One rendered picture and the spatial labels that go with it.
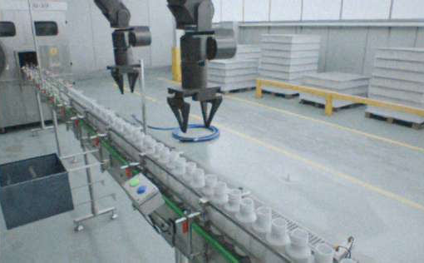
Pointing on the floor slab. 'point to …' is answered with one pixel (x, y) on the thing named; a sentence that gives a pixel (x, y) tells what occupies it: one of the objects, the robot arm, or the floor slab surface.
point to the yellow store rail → (361, 102)
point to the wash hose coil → (193, 137)
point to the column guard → (175, 64)
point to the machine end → (54, 22)
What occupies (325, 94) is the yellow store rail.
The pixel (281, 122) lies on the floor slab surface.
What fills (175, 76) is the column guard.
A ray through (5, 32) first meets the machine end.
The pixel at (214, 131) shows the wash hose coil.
